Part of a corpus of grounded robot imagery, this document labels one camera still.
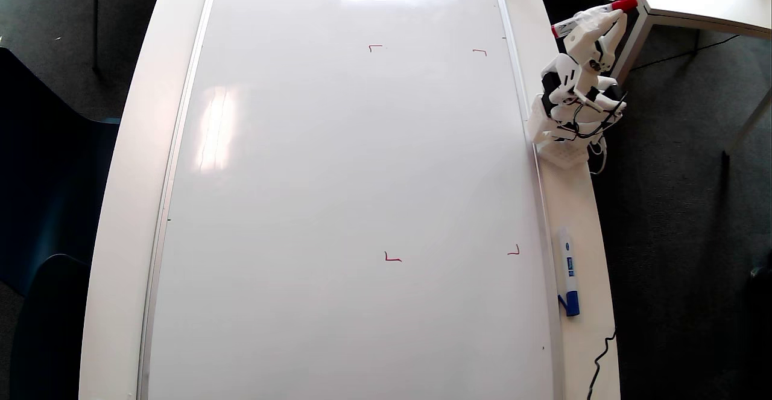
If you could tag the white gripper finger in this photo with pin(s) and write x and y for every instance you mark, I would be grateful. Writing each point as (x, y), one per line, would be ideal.
(584, 44)
(614, 41)

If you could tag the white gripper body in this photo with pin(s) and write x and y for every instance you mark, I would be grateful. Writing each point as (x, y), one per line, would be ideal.
(590, 37)

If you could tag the red whiteboard marker pen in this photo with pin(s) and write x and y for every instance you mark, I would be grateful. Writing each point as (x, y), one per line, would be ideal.
(588, 20)

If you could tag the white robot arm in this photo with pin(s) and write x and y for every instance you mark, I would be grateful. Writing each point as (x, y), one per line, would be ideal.
(594, 113)

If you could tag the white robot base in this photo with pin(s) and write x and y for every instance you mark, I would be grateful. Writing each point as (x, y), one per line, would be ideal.
(564, 149)

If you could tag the blue capped marker pen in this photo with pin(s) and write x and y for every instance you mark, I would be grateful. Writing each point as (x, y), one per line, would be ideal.
(569, 267)

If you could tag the dark blue chair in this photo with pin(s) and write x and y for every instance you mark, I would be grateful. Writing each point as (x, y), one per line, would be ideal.
(48, 177)
(48, 339)

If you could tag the white whiteboard with metal frame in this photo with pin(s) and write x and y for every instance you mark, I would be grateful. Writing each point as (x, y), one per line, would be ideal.
(332, 177)

